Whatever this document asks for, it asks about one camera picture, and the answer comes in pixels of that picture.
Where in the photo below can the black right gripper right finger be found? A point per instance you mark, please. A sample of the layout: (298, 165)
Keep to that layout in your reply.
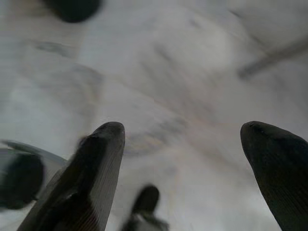
(281, 168)

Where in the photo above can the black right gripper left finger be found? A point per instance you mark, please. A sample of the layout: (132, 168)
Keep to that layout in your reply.
(84, 183)

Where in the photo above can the dark round object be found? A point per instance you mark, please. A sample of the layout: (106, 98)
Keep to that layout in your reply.
(72, 9)

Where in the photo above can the black robot foot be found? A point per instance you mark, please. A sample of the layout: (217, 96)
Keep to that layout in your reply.
(144, 207)

